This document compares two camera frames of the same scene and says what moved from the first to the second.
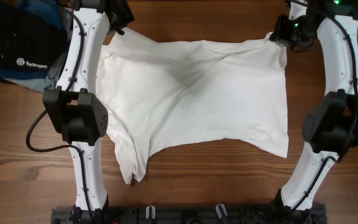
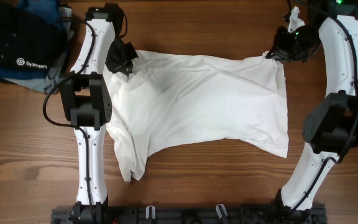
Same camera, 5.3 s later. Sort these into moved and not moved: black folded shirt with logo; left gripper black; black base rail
Moved: left gripper black
Not moved: black base rail; black folded shirt with logo
